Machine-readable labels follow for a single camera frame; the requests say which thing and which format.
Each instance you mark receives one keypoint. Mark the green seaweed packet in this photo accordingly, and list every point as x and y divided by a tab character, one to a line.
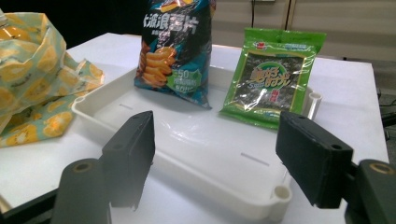
271	81

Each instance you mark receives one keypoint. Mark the teal potato chip bag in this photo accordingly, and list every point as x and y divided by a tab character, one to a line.
177	56

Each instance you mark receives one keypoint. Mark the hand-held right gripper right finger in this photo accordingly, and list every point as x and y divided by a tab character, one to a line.
314	161

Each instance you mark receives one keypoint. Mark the white plastic tray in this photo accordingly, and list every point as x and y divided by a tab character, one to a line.
193	143

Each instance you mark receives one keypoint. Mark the fruit-print cloth bag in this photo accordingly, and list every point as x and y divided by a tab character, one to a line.
34	77

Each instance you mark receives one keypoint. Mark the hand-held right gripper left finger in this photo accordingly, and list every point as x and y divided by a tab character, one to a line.
130	161

